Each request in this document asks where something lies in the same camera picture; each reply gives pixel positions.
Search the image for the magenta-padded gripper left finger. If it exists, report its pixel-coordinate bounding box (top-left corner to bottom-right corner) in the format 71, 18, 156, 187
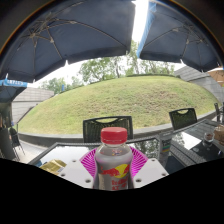
58, 148, 101, 190

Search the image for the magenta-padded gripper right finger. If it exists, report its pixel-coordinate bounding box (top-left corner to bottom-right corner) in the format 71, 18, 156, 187
130, 146, 170, 189

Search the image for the red-capped clear drink bottle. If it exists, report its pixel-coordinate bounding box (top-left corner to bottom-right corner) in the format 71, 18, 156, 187
94, 126, 134, 192

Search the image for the yellow paper packet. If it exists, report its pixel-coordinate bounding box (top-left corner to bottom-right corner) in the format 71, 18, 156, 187
39, 159, 68, 176

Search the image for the black wicker chair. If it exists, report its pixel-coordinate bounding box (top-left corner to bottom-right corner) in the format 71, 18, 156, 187
168, 107, 198, 131
82, 115, 134, 144

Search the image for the dark glass-topped wicker table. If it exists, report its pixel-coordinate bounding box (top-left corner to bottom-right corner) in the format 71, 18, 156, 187
169, 119, 224, 168

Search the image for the small glass cup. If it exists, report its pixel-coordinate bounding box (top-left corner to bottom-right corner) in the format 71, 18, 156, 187
203, 131, 215, 144

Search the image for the dark patio chair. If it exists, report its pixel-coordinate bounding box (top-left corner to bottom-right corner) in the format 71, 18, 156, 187
9, 127, 26, 162

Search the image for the grey-roofed building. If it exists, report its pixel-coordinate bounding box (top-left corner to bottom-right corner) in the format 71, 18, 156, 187
11, 87, 55, 126
173, 65, 224, 104

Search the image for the blue-banded dark patio umbrella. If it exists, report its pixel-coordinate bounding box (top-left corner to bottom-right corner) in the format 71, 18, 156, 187
0, 78, 28, 103

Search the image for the large dark blue patio umbrella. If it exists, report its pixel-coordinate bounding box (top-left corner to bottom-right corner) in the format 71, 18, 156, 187
0, 0, 136, 84

